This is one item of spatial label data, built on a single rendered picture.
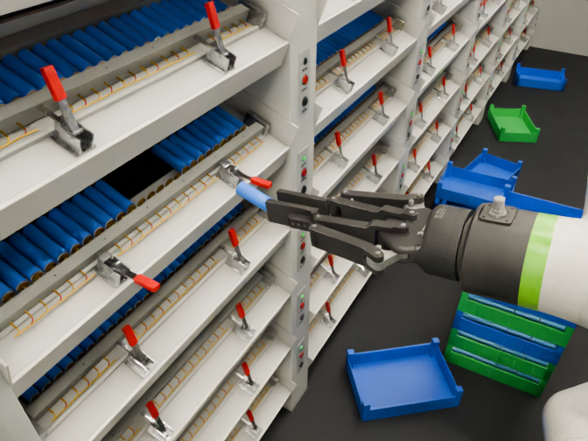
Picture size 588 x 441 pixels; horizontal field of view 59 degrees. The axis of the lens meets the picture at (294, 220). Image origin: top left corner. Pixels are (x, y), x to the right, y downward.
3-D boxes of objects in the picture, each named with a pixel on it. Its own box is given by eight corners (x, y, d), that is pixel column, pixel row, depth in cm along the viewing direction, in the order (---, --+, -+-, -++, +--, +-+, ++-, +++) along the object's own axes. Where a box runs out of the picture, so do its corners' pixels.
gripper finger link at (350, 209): (413, 217, 54) (419, 210, 55) (325, 193, 61) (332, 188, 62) (413, 247, 57) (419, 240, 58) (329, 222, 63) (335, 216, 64)
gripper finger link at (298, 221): (330, 230, 59) (318, 244, 57) (292, 221, 62) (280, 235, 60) (329, 219, 58) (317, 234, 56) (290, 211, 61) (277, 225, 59)
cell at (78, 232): (58, 213, 73) (93, 240, 72) (47, 220, 71) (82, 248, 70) (58, 205, 71) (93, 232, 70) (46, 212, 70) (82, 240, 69)
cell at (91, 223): (70, 206, 74) (103, 232, 73) (59, 213, 73) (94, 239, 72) (70, 198, 73) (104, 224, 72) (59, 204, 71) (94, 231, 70)
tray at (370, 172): (393, 170, 173) (412, 140, 164) (304, 280, 132) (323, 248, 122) (344, 136, 177) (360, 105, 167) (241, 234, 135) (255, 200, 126)
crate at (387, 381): (433, 352, 171) (437, 336, 166) (458, 406, 155) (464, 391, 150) (345, 365, 167) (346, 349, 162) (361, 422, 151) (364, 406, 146)
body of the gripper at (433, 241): (481, 194, 53) (396, 180, 58) (457, 239, 47) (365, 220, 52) (477, 252, 57) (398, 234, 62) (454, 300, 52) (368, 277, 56)
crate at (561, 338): (571, 300, 157) (581, 282, 152) (565, 348, 142) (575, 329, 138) (472, 269, 168) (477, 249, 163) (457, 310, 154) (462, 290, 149)
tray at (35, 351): (283, 164, 101) (298, 127, 94) (13, 401, 60) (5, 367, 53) (204, 108, 104) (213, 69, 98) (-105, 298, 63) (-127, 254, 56)
